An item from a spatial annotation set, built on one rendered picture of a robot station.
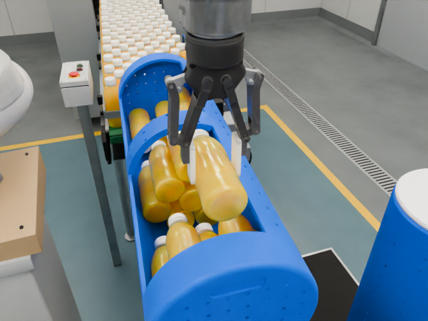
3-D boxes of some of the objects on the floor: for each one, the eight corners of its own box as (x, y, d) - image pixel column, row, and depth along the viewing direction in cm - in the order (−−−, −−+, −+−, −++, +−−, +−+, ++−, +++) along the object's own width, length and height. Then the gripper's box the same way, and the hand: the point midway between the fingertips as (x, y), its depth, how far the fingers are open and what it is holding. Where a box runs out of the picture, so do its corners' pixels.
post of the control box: (114, 266, 205) (74, 97, 147) (113, 260, 208) (74, 93, 150) (121, 265, 206) (85, 96, 148) (121, 259, 209) (85, 92, 151)
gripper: (275, 16, 53) (262, 154, 67) (134, 25, 49) (151, 170, 63) (298, 32, 47) (278, 180, 61) (140, 44, 43) (156, 200, 57)
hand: (214, 160), depth 60 cm, fingers closed on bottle, 7 cm apart
